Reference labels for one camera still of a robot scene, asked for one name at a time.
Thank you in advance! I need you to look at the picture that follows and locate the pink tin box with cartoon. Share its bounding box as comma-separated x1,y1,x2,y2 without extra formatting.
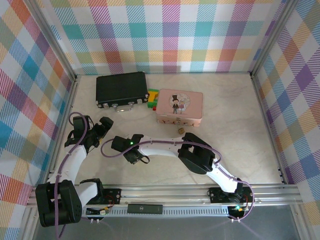
155,88,204,128

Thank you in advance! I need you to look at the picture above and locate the small board with yellow connector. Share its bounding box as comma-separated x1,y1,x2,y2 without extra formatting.
85,205,111,217

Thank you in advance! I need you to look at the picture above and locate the grey metal sheet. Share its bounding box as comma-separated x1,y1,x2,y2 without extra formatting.
32,216,302,240

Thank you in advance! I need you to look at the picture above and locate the small board with green light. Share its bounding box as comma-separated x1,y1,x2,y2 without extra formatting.
227,204,248,217

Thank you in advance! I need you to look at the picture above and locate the black briefcase with metal handle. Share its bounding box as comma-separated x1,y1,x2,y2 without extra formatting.
95,71,149,113

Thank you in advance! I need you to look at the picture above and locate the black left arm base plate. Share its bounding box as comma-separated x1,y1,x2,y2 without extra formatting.
94,187,123,206

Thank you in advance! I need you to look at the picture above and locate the aluminium side floor rail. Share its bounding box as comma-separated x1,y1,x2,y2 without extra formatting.
42,76,81,187
250,71,289,185

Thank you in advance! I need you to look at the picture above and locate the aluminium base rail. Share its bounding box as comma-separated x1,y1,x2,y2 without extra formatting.
26,183,301,208

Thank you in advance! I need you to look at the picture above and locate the black camera bar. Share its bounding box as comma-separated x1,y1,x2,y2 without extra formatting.
126,204,164,215

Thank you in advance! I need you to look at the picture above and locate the slotted grey cable duct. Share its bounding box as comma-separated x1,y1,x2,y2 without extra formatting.
82,206,251,217

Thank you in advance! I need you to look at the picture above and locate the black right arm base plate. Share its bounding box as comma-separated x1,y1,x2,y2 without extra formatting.
209,186,256,204

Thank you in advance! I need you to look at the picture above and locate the aluminium corner post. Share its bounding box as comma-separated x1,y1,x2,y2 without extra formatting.
249,0,300,79
23,0,79,83

